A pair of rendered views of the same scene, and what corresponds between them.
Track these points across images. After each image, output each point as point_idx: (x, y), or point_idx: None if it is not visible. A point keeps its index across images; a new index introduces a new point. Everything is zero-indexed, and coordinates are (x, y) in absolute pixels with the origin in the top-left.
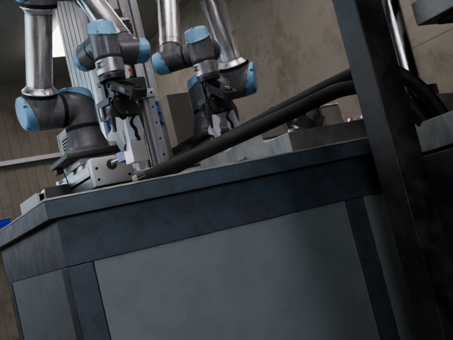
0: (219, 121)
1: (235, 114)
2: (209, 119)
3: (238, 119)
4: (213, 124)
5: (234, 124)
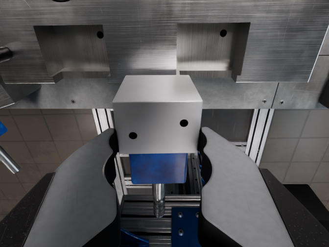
0: (209, 193)
1: (34, 217)
2: (305, 215)
3: (48, 178)
4: (262, 181)
5: (95, 160)
